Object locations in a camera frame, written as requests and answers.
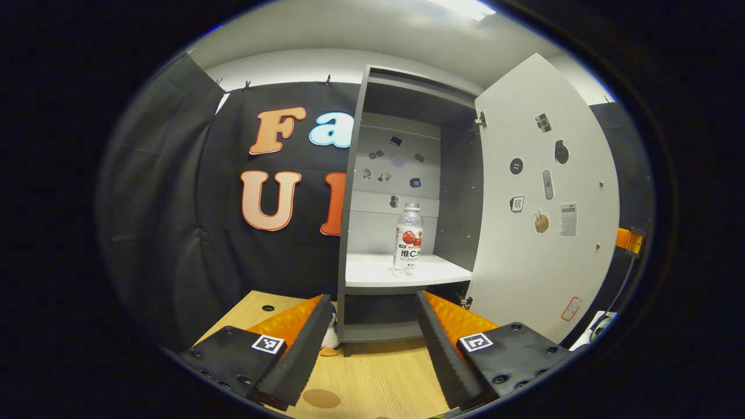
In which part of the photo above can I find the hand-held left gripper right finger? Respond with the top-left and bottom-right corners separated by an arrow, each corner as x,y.
414,290 -> 574,411

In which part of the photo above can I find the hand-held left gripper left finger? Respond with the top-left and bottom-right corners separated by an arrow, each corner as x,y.
178,294 -> 337,411

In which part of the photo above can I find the round brown coaster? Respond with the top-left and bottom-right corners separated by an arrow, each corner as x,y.
302,389 -> 342,409

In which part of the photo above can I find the white cabinet door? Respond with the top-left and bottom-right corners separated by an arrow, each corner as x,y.
466,52 -> 621,345

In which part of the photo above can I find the clear bottle with red label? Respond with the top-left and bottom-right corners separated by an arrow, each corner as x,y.
393,203 -> 425,278

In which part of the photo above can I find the white cabinet shelf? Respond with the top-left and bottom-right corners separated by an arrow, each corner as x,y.
345,251 -> 473,289

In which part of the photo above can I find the grey cabinet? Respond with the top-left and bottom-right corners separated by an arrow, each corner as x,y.
336,65 -> 485,344

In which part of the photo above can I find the penguin plush toy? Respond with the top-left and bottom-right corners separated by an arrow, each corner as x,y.
320,311 -> 342,357

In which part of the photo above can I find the green white round device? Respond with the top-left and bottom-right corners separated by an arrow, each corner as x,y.
573,311 -> 619,351

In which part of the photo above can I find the black backdrop cloth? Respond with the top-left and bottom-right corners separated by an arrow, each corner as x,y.
96,52 -> 655,350

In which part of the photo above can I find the ceiling light panel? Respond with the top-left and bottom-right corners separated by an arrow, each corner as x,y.
428,0 -> 496,22

